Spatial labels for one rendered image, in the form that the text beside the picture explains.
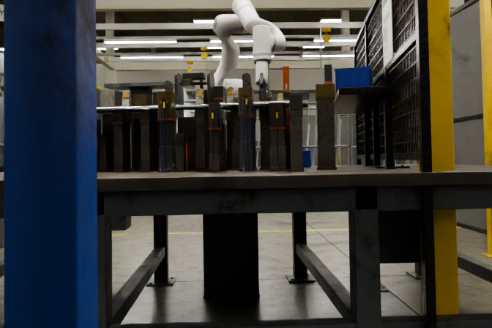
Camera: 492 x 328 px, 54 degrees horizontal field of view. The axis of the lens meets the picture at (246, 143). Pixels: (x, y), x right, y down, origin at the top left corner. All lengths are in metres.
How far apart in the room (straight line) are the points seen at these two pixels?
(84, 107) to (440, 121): 1.44
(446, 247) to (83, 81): 1.50
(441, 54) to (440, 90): 0.12
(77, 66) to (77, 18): 0.04
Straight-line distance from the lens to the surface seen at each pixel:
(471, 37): 4.34
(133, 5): 8.62
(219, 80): 2.71
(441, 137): 1.75
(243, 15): 2.37
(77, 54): 0.43
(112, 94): 2.54
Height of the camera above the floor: 0.75
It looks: 2 degrees up
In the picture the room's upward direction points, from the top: 1 degrees counter-clockwise
